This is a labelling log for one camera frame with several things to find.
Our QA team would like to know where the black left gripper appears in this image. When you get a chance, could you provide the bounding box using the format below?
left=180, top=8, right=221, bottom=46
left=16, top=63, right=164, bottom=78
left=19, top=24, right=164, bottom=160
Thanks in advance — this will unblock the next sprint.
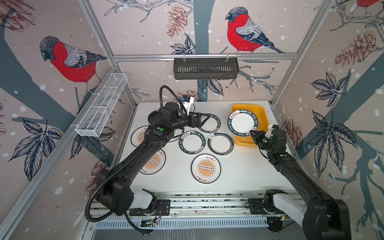
left=170, top=110, right=209, bottom=132

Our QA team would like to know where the striped green rim plate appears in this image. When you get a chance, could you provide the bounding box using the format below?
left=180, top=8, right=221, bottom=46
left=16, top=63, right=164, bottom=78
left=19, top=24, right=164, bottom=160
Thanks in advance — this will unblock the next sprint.
left=207, top=132, right=235, bottom=156

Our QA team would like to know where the orange sunburst plate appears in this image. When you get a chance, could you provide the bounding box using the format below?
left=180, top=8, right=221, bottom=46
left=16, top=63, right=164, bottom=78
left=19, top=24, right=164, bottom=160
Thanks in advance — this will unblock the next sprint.
left=140, top=150, right=166, bottom=175
left=191, top=154, right=222, bottom=184
left=131, top=126, right=149, bottom=147

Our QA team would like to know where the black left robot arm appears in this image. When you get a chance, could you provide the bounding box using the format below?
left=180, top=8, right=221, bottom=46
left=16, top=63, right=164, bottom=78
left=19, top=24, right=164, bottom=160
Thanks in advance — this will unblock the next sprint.
left=85, top=102, right=211, bottom=222

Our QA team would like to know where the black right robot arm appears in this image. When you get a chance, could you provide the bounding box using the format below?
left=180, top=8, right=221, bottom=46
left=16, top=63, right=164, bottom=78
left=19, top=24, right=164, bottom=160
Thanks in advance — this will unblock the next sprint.
left=250, top=129, right=352, bottom=240

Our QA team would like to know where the yellow plastic bin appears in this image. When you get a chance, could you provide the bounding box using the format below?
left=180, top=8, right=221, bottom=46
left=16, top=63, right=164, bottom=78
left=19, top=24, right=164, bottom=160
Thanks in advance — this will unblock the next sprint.
left=232, top=104, right=270, bottom=148

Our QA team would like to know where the white plate grey emblem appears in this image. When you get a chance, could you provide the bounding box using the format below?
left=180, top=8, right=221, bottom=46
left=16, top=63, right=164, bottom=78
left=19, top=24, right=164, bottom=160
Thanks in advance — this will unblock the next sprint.
left=169, top=128, right=185, bottom=143

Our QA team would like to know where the small black plate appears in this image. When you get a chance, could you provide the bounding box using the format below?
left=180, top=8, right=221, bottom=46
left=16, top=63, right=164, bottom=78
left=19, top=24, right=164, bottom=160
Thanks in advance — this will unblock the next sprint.
left=148, top=110, right=161, bottom=126

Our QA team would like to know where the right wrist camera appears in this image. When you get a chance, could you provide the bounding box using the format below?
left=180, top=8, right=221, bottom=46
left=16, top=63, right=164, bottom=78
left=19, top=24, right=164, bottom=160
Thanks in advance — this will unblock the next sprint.
left=267, top=124, right=279, bottom=135

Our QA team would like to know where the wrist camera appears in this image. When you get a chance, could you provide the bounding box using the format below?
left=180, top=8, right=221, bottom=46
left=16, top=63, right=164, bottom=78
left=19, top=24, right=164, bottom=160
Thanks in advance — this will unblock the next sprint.
left=267, top=124, right=279, bottom=135
left=181, top=96, right=195, bottom=115

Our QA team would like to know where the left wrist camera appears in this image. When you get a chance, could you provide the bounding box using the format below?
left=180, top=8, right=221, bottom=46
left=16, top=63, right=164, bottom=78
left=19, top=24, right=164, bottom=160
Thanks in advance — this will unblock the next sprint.
left=181, top=96, right=195, bottom=115

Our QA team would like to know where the black hanging wire basket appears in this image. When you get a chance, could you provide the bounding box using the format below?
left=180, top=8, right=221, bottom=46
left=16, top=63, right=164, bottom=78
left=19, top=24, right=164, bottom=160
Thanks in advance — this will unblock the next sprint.
left=174, top=58, right=239, bottom=80

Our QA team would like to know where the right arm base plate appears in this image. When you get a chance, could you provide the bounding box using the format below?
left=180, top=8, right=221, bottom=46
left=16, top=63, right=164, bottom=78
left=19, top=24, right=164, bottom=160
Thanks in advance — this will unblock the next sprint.
left=247, top=198, right=279, bottom=215

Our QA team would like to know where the aluminium rail bed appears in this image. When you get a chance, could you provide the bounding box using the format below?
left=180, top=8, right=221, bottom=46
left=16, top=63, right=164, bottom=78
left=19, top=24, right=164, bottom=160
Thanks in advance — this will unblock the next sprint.
left=85, top=191, right=335, bottom=220

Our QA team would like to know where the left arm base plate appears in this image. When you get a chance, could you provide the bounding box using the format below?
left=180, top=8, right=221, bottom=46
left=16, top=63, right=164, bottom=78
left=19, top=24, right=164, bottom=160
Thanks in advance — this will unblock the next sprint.
left=129, top=200, right=171, bottom=217

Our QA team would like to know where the white mesh wall shelf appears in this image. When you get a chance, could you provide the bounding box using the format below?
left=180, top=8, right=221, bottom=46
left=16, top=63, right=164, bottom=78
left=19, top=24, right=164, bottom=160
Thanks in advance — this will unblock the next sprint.
left=76, top=73, right=128, bottom=137

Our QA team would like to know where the left black cable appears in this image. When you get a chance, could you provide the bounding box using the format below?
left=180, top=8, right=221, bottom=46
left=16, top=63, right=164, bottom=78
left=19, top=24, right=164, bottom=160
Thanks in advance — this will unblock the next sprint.
left=84, top=85, right=190, bottom=235

